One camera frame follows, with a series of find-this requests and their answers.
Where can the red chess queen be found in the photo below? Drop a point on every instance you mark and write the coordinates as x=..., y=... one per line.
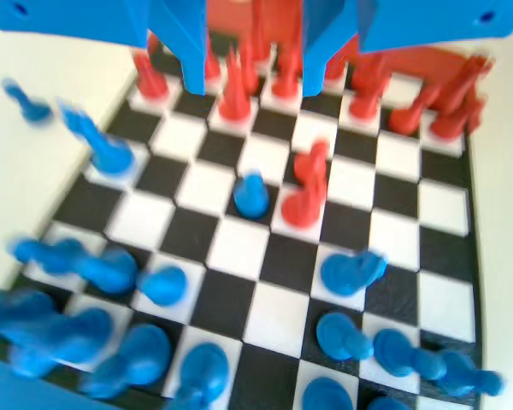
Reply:
x=337, y=64

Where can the black and white chessboard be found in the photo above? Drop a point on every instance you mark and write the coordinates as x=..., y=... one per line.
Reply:
x=220, y=147

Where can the red base plate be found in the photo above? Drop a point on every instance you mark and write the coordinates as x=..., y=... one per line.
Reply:
x=414, y=60

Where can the red chess bishop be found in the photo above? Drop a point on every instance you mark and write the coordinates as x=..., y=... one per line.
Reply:
x=258, y=30
x=373, y=70

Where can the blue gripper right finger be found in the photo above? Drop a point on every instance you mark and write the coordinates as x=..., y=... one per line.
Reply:
x=320, y=38

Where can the blue chess king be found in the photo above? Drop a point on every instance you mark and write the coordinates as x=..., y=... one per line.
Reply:
x=201, y=378

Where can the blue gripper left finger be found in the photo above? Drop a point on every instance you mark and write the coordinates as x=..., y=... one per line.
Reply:
x=188, y=38

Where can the red chess king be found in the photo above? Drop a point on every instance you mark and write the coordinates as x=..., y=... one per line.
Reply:
x=287, y=25

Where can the blue chess pawn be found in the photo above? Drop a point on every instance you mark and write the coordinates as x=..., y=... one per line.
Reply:
x=250, y=198
x=404, y=354
x=162, y=285
x=111, y=270
x=43, y=253
x=466, y=376
x=32, y=109
x=340, y=336

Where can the blue chess rook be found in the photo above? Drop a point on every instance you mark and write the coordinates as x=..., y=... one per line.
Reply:
x=326, y=395
x=13, y=318

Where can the blue chess bishop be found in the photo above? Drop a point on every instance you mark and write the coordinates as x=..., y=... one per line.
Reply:
x=109, y=154
x=132, y=361

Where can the red chess rook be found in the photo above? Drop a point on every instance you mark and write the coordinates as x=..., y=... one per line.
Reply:
x=474, y=83

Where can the blue base plate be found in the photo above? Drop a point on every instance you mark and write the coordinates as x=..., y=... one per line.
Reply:
x=8, y=388

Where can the blue chess queen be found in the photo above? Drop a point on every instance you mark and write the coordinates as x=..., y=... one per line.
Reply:
x=387, y=405

